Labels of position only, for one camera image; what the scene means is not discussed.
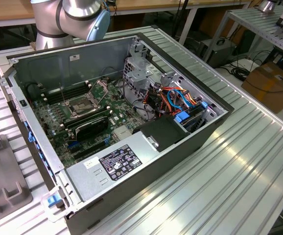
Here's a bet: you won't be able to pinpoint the blue disk carrier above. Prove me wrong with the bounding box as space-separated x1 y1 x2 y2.
174 111 190 126

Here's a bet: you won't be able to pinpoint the metal slat side table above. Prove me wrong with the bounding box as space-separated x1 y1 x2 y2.
202 3 283 63

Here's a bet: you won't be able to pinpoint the open black PC case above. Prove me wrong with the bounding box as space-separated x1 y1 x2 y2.
0 31 235 235

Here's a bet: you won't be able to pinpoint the black RAM slot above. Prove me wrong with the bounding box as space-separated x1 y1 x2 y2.
41 84 91 96
59 109 113 127
40 81 88 93
62 113 113 132
46 89 94 105
43 86 93 101

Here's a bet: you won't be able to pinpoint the blue data wire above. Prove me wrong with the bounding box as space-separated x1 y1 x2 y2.
167 89 199 109

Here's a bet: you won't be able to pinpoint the grey control box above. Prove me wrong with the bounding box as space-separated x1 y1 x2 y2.
199 37 237 69

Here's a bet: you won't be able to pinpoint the silver metal drive cage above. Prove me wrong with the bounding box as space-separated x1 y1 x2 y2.
123 40 168 99

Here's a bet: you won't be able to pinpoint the CPU socket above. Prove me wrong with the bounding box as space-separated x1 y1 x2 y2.
62 96 100 118

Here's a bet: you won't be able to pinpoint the brown cardboard box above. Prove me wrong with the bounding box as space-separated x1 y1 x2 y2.
241 61 283 114

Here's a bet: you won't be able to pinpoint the thin metal locking lever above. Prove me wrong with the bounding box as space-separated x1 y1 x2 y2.
59 82 67 103

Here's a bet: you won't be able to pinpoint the silver power supply unit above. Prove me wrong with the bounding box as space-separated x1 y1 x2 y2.
65 131 168 204

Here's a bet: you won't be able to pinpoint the metal socket cover frame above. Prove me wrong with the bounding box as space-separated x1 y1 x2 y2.
87 78 110 108

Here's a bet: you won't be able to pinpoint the green motherboard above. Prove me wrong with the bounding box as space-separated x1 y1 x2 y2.
31 80 142 164

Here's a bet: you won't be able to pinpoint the grey plastic parts rack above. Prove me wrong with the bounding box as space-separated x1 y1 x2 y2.
0 133 33 214

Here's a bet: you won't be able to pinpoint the small silver chipset heatsink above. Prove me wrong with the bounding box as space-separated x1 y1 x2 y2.
114 127 134 140

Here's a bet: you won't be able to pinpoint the blue case latch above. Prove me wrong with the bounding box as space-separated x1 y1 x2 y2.
47 194 62 209

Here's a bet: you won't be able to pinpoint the long wooden desk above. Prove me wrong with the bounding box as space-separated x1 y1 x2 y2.
0 0 254 29

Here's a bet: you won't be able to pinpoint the black floor cables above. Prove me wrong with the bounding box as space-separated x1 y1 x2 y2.
226 62 254 81

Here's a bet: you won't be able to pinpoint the black expansion slot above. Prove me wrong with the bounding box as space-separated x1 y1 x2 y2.
72 143 107 160

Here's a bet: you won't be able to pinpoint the orange wire bundle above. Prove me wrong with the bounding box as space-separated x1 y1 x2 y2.
153 84 201 110

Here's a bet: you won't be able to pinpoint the black plastic air shroud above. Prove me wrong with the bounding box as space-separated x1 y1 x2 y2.
133 115 191 152

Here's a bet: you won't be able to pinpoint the black graphics card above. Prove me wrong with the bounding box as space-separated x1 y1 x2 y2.
74 115 111 143

